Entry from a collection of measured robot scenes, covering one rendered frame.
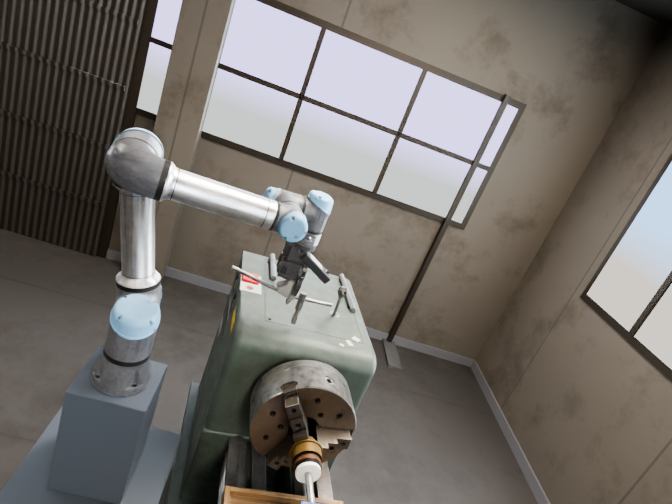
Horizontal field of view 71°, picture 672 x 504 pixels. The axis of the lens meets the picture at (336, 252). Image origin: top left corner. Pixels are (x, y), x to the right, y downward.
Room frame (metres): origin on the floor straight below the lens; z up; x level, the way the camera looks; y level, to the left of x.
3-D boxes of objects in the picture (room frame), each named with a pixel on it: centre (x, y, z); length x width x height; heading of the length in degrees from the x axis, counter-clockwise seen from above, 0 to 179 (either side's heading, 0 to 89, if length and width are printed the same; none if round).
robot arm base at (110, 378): (1.01, 0.42, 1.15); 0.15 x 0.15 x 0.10
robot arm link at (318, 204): (1.29, 0.10, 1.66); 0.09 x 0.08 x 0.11; 113
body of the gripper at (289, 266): (1.29, 0.10, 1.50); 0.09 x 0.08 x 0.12; 107
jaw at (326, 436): (1.11, -0.20, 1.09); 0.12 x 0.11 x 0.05; 107
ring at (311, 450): (1.02, -0.13, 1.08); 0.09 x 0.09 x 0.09; 17
